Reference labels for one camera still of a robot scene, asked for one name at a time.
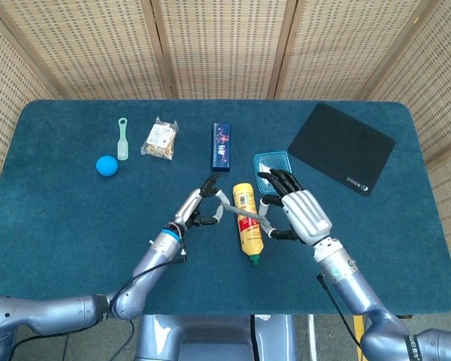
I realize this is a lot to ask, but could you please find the woven bamboo screen panel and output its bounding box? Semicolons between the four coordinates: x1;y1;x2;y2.
152;0;298;101
0;7;59;181
364;0;451;290
276;0;433;101
0;0;174;101

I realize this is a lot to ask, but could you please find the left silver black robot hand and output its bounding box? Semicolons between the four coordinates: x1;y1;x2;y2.
174;172;229;230

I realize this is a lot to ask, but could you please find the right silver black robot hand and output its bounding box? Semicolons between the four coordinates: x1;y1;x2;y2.
257;168;334;246

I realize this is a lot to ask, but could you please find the grey stick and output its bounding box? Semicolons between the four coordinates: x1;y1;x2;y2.
220;204;268;223

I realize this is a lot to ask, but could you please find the dark cable under table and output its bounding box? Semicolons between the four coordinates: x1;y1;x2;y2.
118;318;135;361

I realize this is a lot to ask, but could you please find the yellow bottle with green cap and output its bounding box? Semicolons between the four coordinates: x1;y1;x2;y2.
232;183;265;267

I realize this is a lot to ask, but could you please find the black mouse pad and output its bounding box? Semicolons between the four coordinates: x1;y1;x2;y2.
287;102;396;197

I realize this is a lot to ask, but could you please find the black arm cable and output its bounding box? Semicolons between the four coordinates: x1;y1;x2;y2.
7;255;188;361
317;273;362;347

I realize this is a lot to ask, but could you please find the blue felt table cover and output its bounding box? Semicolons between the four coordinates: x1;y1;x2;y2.
0;99;451;316

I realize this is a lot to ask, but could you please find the white table leg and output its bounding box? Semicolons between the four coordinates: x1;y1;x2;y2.
307;314;319;361

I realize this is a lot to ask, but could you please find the clear blue plastic container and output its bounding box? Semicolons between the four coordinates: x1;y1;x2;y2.
253;150;296;196

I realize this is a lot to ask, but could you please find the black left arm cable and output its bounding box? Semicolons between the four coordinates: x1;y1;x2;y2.
7;255;188;361

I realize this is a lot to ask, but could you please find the blue ball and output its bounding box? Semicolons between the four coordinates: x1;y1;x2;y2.
95;154;119;177

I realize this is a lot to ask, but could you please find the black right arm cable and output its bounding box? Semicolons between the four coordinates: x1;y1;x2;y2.
317;273;362;347

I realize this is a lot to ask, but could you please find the clear snack bag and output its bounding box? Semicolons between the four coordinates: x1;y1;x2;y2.
141;116;180;161

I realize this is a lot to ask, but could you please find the dark blue rectangular box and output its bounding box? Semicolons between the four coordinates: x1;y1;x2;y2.
211;122;233;173

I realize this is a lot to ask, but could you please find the black torso cable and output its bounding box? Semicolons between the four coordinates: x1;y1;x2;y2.
250;314;259;361

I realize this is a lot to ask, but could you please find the grey robot torso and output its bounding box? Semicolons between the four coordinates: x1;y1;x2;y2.
134;314;298;361

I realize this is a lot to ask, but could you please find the light green plastic scoop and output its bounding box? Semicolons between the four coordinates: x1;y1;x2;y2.
116;117;130;162

